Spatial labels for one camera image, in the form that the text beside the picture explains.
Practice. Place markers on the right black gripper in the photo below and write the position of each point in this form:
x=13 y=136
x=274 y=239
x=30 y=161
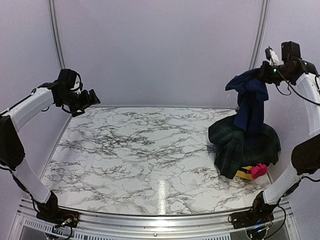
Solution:
x=264 y=75

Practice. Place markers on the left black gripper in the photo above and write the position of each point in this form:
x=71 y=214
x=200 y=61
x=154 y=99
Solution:
x=85 y=102

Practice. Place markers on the navy blue t-shirt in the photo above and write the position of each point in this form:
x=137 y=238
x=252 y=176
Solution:
x=251 y=96

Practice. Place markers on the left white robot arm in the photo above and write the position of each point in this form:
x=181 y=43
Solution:
x=12 y=152

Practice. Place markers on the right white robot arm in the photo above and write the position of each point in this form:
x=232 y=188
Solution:
x=303 y=78

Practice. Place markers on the dark green plaid garment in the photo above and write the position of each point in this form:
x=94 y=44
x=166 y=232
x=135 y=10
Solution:
x=236 y=149

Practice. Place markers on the pink garment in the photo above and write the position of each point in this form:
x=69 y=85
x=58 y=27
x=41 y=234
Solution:
x=259 y=170

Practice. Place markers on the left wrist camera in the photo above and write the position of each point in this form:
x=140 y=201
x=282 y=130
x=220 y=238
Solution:
x=71 y=79

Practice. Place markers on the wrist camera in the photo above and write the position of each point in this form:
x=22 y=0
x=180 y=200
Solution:
x=290 y=50
x=71 y=79

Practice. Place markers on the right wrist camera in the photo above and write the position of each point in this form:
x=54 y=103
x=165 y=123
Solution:
x=290 y=50

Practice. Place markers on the right aluminium frame post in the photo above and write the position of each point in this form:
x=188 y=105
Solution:
x=263 y=16

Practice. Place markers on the aluminium frame post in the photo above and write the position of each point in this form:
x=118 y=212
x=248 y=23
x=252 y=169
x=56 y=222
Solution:
x=55 y=33
x=263 y=16

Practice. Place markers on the left aluminium frame post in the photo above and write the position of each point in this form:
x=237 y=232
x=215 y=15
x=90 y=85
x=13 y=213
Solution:
x=55 y=33

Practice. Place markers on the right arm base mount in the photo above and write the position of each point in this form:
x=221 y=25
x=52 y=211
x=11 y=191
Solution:
x=250 y=218

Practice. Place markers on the front aluminium rail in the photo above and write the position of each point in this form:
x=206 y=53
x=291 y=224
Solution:
x=111 y=226

